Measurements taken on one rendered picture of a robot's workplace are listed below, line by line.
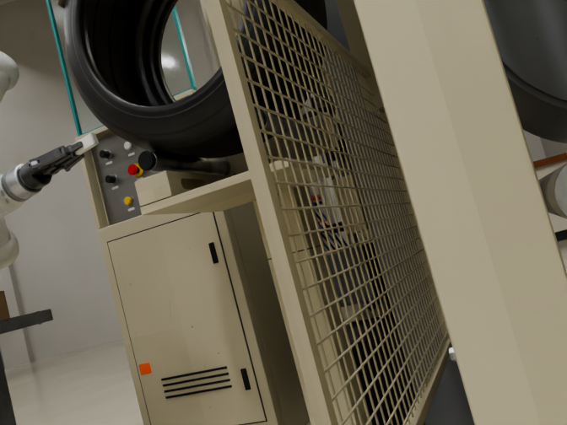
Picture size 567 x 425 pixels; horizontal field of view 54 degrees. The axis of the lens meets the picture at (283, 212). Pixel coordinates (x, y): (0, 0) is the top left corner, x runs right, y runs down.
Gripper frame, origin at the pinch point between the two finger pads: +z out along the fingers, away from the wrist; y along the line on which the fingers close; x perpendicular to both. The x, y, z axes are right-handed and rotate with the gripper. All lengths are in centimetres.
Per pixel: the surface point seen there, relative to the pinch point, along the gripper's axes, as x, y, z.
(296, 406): 94, 74, -9
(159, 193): 23.4, -9.5, 21.2
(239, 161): 16.0, 25.0, 27.0
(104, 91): -2.0, -12.9, 19.6
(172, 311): 45, 56, -33
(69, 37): -18.1, -12.5, 15.6
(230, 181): 28.4, -9.5, 38.4
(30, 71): -471, 629, -540
